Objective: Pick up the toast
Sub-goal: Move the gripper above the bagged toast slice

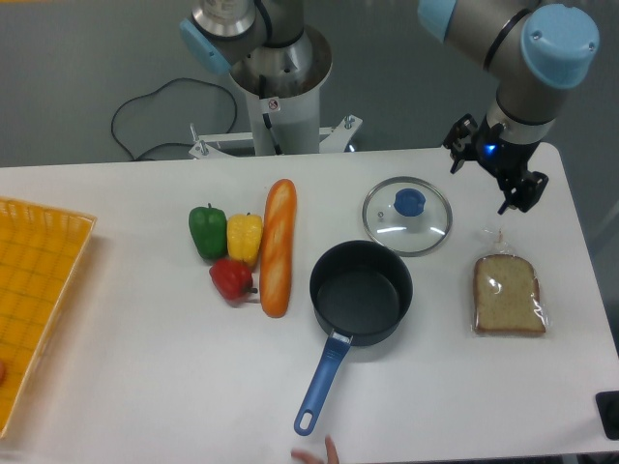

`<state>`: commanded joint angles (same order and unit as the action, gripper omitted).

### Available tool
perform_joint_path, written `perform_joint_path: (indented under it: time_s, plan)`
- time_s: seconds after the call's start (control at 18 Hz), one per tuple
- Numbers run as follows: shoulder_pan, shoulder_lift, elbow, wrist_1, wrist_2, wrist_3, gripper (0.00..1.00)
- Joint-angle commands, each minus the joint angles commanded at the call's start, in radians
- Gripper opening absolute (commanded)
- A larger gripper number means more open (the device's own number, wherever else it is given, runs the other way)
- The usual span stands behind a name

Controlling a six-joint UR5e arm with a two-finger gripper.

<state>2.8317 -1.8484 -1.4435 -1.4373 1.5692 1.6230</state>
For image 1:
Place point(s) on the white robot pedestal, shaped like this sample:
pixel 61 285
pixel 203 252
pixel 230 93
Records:
pixel 282 91

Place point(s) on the bagged toast slice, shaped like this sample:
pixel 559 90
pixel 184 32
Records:
pixel 507 297

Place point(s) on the red bell pepper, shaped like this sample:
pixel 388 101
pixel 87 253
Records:
pixel 233 279

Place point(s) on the glass lid blue knob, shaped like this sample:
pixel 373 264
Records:
pixel 407 215

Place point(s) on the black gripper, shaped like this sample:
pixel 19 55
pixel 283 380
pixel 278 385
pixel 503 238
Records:
pixel 503 147

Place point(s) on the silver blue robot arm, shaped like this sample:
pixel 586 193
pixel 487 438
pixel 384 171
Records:
pixel 538 54

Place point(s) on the yellow woven basket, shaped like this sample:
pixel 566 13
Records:
pixel 41 247

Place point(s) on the yellow bell pepper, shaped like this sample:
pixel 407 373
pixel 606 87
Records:
pixel 244 236

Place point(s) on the black pot blue handle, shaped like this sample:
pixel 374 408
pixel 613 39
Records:
pixel 360 292

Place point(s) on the green bell pepper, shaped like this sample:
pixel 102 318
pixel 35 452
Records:
pixel 208 227

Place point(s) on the orange baguette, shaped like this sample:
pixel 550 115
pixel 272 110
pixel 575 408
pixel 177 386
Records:
pixel 277 248

